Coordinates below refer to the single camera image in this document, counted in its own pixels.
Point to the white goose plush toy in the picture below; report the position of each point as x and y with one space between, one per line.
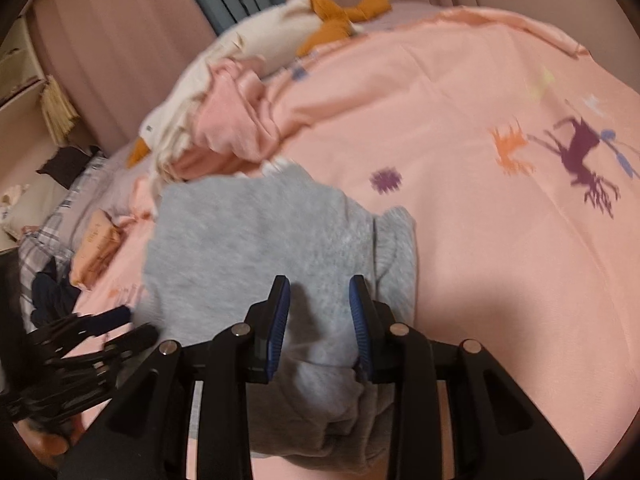
288 31

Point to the orange printed folded clothes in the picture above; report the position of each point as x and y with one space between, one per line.
96 251

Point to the beige shelf unit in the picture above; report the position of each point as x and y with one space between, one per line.
27 195

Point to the person's left hand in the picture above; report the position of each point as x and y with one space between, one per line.
49 449

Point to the plaid pillow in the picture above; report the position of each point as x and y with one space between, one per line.
38 247

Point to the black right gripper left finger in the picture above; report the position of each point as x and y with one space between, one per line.
143 432

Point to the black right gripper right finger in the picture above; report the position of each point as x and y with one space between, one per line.
497 432

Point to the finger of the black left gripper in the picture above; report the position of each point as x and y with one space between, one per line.
64 335
125 342

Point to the peach animal print duvet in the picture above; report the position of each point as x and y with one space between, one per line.
481 169

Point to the pink folded garment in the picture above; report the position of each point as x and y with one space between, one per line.
227 127

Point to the dark navy cloth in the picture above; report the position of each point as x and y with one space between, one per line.
53 295

